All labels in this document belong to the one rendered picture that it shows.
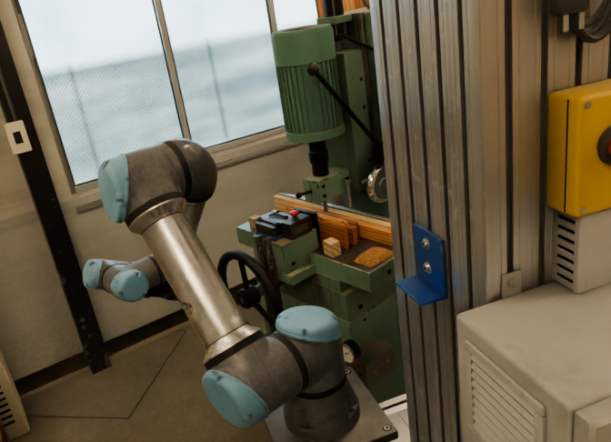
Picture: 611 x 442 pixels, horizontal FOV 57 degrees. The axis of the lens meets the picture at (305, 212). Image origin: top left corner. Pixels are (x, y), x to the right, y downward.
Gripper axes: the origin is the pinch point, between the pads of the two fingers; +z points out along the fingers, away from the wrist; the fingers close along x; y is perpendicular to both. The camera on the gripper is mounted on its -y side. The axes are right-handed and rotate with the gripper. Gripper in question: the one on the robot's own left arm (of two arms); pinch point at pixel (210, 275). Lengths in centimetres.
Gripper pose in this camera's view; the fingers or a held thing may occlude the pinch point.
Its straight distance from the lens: 165.5
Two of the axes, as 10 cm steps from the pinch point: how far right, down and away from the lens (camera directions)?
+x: 6.5, 1.1, -7.5
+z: 7.4, 1.4, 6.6
